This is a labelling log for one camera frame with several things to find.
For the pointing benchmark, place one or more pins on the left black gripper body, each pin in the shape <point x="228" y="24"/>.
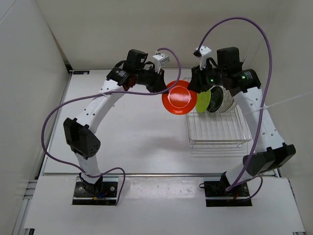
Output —
<point x="149" y="78"/>

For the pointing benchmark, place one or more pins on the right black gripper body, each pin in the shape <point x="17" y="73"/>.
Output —
<point x="207" y="77"/>

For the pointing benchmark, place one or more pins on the yellow-green plate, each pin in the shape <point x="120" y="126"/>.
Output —
<point x="203" y="100"/>

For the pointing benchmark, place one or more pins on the orange plate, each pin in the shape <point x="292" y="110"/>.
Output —
<point x="180" y="100"/>

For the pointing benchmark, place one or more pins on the clear glass plate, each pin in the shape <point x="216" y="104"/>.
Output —
<point x="226" y="101"/>
<point x="232" y="105"/>

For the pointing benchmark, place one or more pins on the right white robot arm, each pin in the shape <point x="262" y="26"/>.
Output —
<point x="269" y="151"/>

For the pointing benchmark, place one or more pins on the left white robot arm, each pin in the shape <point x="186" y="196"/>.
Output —
<point x="80" y="131"/>

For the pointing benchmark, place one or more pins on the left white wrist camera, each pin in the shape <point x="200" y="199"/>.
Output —
<point x="158" y="60"/>

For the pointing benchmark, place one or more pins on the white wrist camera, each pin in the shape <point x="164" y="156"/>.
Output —
<point x="158" y="60"/>
<point x="203" y="54"/>

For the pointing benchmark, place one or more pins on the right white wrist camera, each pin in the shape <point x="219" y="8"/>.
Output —
<point x="203" y="54"/>

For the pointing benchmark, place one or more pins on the wire dish rack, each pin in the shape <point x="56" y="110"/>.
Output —
<point x="213" y="130"/>

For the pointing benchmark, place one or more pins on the white cable tie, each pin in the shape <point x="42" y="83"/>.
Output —
<point x="280" y="102"/>

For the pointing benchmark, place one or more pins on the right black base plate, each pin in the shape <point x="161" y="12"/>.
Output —
<point x="216" y="196"/>

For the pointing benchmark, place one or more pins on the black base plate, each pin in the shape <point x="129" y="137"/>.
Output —
<point x="107" y="196"/>
<point x="216" y="196"/>

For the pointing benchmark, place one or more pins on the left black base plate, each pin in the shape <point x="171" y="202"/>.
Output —
<point x="107" y="196"/>

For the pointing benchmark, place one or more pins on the aluminium table rail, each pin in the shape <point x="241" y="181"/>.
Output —
<point x="271" y="174"/>

